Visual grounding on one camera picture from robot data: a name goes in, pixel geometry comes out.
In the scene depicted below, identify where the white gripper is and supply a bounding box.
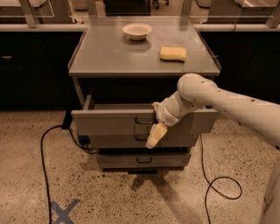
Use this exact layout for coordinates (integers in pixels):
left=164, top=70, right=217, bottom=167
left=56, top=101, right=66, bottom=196
left=146, top=97, right=186, bottom=149

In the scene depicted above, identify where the grey top drawer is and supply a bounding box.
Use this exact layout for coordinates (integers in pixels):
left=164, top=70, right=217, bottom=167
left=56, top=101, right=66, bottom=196
left=72, top=103, right=218, bottom=136

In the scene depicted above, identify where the grey drawer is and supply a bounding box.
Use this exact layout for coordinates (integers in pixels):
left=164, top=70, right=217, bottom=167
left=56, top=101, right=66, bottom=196
left=97, top=153, right=191, bottom=169
left=72, top=103, right=218, bottom=136
left=89, top=132, right=199, bottom=149

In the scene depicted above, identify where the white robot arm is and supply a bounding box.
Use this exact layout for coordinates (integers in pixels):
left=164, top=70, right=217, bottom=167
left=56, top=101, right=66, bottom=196
left=146, top=73, right=280, bottom=224

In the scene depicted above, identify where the grey drawer cabinet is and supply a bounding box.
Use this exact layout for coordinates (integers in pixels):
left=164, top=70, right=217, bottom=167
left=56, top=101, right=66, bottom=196
left=69, top=17, right=221, bottom=173

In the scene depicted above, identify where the grey middle drawer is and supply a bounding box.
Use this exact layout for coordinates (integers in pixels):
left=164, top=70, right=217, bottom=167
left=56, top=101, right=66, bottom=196
left=89, top=132, right=199, bottom=149

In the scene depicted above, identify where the grey bottom drawer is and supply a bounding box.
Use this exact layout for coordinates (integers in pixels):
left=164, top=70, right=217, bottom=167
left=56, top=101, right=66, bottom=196
left=97, top=153, right=191, bottom=169

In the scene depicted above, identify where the yellow sponge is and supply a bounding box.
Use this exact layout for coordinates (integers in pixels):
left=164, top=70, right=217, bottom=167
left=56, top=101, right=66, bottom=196
left=159, top=46, right=187, bottom=62

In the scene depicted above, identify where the blue power box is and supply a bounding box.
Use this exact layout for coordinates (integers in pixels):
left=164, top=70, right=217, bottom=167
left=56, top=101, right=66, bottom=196
left=78, top=136, right=90, bottom=144

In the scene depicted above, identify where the white bowl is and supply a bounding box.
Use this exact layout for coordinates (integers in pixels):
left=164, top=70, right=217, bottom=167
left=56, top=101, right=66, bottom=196
left=122, top=23, right=152, bottom=41

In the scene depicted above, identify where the blue tape cross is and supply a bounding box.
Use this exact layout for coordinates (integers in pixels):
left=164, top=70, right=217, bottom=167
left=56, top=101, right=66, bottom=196
left=51, top=199, right=80, bottom=224

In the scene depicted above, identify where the black cable right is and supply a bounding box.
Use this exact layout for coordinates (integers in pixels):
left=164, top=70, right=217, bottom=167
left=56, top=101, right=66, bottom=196
left=199, top=133, right=243, bottom=224

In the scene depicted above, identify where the black cable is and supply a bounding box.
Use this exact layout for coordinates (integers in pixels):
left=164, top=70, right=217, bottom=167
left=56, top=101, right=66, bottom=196
left=199, top=133, right=243, bottom=224
left=39, top=124, right=97, bottom=224

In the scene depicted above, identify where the black cable left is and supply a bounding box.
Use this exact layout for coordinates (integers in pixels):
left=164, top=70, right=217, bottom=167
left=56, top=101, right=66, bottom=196
left=39, top=124, right=97, bottom=224

